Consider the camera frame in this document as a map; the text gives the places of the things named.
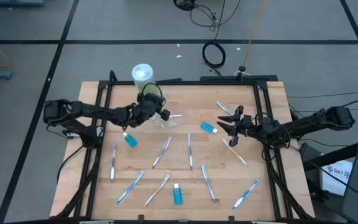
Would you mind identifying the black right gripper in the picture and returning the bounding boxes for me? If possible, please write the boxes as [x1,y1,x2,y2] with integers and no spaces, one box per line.
[216,105,262,147]

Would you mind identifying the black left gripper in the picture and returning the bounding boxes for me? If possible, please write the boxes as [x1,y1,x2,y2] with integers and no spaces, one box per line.
[132,91,171,127]

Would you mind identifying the blue mouthwash bottle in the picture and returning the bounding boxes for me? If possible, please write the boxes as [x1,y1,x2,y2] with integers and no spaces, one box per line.
[200,121,219,134]
[122,132,139,148]
[173,183,183,205]

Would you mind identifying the orange toothbrush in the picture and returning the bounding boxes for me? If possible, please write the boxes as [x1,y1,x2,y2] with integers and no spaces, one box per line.
[144,174,171,207]
[221,138,249,167]

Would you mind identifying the clear acrylic organizer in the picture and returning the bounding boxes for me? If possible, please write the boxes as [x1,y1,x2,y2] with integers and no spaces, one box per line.
[149,90,188,130]

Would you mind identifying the green wipes canister white lid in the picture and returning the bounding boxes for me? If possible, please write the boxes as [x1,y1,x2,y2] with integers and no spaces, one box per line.
[131,63,160,96]

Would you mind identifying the black power strip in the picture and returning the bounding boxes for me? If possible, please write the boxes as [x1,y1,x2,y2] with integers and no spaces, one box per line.
[200,75,278,83]

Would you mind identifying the black diagonal bar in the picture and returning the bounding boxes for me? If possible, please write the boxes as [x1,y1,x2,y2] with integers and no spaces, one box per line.
[303,136,358,172]

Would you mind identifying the white printed paper box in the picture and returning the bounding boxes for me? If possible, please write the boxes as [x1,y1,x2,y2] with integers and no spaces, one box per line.
[320,160,354,197]

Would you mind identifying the coiled black cable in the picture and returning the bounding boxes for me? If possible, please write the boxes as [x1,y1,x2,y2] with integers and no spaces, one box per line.
[201,41,227,77]

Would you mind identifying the long yellow cable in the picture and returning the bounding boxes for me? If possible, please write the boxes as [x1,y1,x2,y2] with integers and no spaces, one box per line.
[242,0,269,68]

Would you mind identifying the tangled black floor cables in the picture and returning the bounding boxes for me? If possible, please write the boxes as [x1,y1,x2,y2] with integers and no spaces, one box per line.
[173,0,242,32]

